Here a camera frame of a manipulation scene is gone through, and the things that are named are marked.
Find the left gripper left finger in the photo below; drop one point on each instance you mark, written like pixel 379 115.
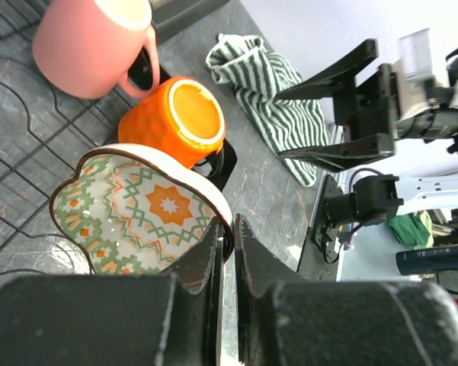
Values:
pixel 171 318

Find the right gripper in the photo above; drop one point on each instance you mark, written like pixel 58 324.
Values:
pixel 364 111

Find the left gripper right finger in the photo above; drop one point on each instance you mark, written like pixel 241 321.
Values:
pixel 284 319

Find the small green patterned bowl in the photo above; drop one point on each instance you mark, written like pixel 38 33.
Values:
pixel 133 209

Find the orange mug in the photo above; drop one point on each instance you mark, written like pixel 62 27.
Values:
pixel 181 118

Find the pink mug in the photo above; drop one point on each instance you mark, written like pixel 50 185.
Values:
pixel 85 48

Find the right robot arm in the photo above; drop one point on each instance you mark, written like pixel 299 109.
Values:
pixel 423 173

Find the striped green white towel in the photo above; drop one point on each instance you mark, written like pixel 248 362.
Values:
pixel 257 74

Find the green cloth background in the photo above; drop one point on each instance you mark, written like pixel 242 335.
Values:
pixel 413 230

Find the dark blue bottle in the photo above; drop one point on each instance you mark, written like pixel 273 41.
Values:
pixel 428 261

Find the black compartment display box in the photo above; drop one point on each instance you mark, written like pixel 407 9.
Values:
pixel 170 17

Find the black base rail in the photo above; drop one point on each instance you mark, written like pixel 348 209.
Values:
pixel 320 252

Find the black wire dish rack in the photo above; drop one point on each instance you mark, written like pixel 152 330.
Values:
pixel 43 134

